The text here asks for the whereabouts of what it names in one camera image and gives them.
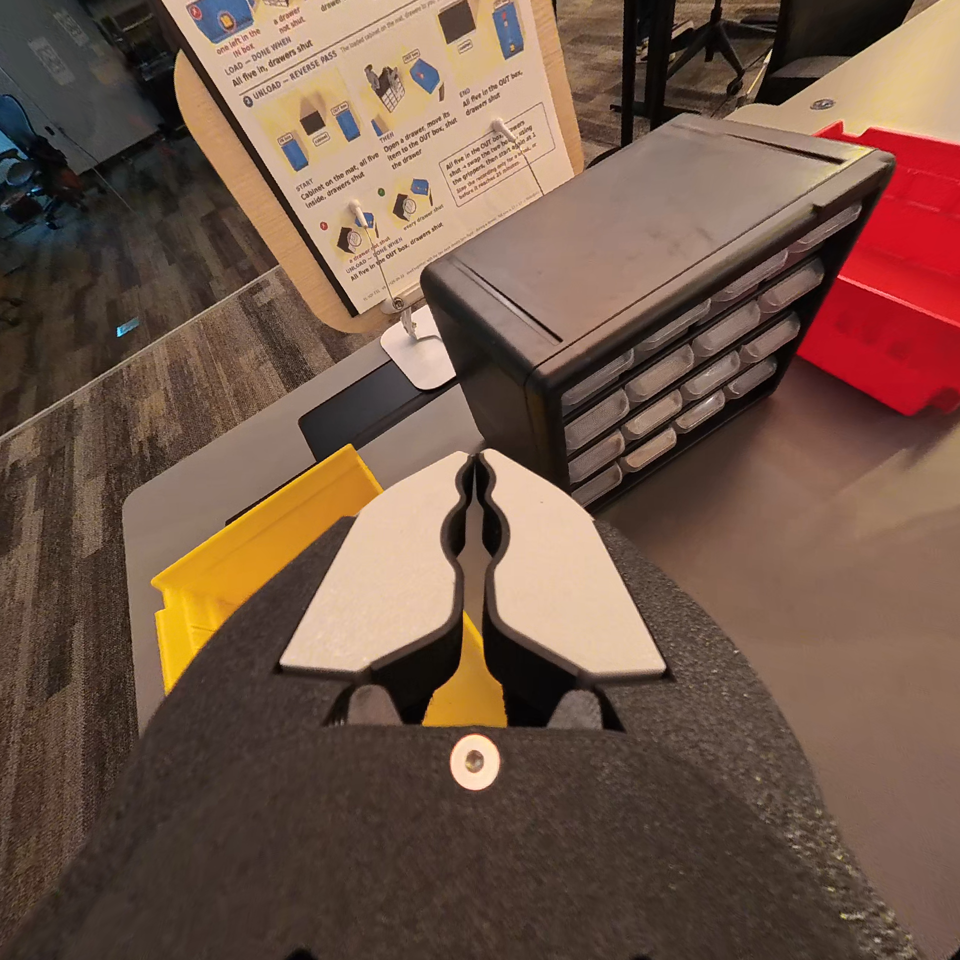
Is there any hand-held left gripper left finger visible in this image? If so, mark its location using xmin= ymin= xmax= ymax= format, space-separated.
xmin=279 ymin=450 xmax=481 ymax=727

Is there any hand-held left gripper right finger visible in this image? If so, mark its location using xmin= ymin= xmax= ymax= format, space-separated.
xmin=477 ymin=448 xmax=669 ymax=729

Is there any yellow plastic bin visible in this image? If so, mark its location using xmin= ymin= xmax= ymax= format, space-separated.
xmin=151 ymin=444 xmax=507 ymax=727

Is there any set of clear drawers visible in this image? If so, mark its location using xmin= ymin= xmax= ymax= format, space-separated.
xmin=561 ymin=202 xmax=864 ymax=507

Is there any black drawer cabinet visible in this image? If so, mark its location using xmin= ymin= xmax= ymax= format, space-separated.
xmin=420 ymin=114 xmax=897 ymax=515

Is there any red plastic bin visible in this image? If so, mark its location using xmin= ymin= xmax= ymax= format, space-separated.
xmin=796 ymin=120 xmax=960 ymax=417

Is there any black mat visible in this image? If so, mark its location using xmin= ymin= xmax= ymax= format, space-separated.
xmin=225 ymin=360 xmax=481 ymax=526

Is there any metal stand base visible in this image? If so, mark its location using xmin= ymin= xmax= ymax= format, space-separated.
xmin=380 ymin=303 xmax=457 ymax=391

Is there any printed instruction poster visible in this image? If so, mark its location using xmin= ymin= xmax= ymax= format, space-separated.
xmin=159 ymin=0 xmax=575 ymax=316

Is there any wooden poster board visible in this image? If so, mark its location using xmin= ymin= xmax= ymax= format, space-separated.
xmin=174 ymin=0 xmax=586 ymax=335

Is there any blue office chair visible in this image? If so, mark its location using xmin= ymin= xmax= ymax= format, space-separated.
xmin=0 ymin=93 xmax=87 ymax=230

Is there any black office chair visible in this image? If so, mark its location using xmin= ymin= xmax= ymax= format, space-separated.
xmin=753 ymin=0 xmax=916 ymax=106

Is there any black table leg frame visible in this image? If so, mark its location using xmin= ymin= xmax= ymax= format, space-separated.
xmin=611 ymin=0 xmax=680 ymax=147

